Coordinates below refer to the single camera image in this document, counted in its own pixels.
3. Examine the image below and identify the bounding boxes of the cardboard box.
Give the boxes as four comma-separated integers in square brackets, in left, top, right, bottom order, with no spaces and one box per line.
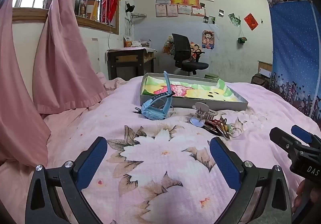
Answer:
[257,61,273,79]

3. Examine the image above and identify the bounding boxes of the large cartoon wall poster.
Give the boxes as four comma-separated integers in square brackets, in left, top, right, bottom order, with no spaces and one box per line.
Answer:
[202,30,216,50]

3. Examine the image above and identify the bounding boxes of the beige hair claw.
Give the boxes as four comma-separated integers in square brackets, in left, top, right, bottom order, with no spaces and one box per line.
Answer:
[190,102,217,120]

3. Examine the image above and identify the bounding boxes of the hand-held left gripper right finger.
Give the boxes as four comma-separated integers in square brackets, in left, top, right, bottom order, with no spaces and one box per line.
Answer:
[209,137,293,224]

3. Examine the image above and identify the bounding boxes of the red hanging bag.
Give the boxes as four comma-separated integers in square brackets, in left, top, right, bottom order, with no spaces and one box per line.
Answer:
[102,0,118,25]

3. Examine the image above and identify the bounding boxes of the black office chair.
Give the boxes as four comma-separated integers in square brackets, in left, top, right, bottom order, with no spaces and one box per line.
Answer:
[172,33,209,75]

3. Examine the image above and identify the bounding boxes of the pink curtain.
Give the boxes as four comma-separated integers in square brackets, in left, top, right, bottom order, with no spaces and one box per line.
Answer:
[0,0,111,168]

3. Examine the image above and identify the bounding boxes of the red paper wall decoration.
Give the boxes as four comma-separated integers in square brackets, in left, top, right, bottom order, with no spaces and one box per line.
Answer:
[244,13,259,31]

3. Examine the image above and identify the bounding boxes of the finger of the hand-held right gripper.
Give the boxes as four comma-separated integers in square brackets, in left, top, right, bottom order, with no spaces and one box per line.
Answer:
[291,125,321,150]
[269,127,301,162]

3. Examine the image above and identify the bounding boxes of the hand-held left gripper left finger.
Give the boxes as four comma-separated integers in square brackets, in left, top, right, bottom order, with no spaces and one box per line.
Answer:
[25,136,108,224]

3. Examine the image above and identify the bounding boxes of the scattered wall photos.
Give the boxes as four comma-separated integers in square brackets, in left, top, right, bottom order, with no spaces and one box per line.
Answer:
[199,2,242,26]

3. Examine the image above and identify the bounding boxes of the row of wall certificates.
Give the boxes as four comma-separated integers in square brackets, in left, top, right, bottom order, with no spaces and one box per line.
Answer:
[155,0,215,17]

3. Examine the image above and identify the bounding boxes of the metal key rings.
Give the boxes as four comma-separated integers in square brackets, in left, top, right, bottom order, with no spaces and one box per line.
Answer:
[229,125,243,139]

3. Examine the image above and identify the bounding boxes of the dark bag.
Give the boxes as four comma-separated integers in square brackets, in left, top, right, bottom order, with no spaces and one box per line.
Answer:
[251,73,270,87]

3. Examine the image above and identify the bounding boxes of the dark wooden desk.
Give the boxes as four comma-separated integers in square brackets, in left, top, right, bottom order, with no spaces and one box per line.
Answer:
[107,47,156,81]

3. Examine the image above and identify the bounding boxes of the brown hair tie with bead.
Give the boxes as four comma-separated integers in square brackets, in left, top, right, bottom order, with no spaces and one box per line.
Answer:
[213,117,231,137]

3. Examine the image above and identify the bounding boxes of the stack of books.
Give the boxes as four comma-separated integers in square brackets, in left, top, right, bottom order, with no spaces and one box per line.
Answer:
[132,40,151,49]

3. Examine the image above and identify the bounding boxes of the blue printed curtain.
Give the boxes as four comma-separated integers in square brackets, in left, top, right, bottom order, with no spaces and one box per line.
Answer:
[267,0,321,129]

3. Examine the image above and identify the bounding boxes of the blue smartwatch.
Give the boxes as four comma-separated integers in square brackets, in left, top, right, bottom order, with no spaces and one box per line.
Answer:
[142,71,176,121]

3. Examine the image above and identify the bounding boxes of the grey shallow box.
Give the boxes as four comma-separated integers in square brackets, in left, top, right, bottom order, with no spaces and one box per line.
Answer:
[139,73,249,111]

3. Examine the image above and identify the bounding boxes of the colourful drawing paper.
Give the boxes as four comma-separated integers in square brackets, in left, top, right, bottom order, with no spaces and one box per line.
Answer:
[142,75,242,102]

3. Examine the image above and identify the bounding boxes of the small cartoon wall poster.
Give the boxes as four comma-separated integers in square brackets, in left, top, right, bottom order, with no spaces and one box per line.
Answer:
[190,41,203,61]

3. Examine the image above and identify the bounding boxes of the person's right hand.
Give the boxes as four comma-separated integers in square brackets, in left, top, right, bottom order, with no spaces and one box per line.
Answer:
[292,180,308,216]

